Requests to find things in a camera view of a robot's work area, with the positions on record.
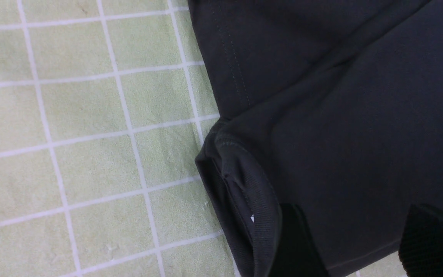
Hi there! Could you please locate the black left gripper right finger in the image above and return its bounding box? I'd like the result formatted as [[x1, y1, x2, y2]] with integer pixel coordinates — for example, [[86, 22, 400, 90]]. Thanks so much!
[[398, 204, 443, 277]]

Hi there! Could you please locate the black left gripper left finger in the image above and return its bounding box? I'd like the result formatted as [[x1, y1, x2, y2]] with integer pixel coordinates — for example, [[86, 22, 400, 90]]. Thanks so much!
[[270, 204, 329, 277]]

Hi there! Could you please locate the dark gray long-sleeve shirt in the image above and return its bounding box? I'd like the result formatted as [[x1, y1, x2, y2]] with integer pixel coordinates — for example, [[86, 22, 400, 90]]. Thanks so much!
[[188, 0, 443, 277]]

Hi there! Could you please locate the green checkered table cloth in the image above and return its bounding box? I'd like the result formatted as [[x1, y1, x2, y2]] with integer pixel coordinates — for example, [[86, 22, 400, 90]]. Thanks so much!
[[0, 0, 408, 277]]

